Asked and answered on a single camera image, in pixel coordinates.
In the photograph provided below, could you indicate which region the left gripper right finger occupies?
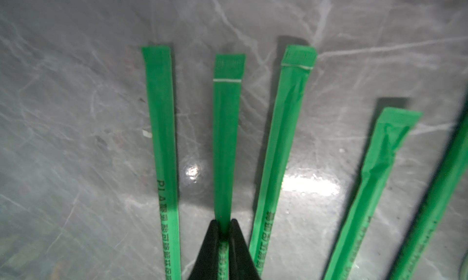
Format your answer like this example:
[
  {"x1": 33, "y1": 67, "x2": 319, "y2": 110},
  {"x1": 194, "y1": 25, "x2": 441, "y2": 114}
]
[{"x1": 228, "y1": 219, "x2": 261, "y2": 280}]

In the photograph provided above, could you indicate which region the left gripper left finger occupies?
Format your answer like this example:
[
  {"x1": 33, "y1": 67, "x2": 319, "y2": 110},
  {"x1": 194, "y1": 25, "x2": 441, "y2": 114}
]
[{"x1": 188, "y1": 220, "x2": 219, "y2": 280}]

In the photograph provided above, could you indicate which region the green straw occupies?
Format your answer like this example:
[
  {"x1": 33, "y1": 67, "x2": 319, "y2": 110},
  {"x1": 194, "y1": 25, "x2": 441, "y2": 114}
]
[
  {"x1": 249, "y1": 45, "x2": 318, "y2": 275},
  {"x1": 213, "y1": 54, "x2": 246, "y2": 280},
  {"x1": 324, "y1": 107, "x2": 423, "y2": 280},
  {"x1": 141, "y1": 45, "x2": 182, "y2": 280},
  {"x1": 389, "y1": 115, "x2": 468, "y2": 280}
]

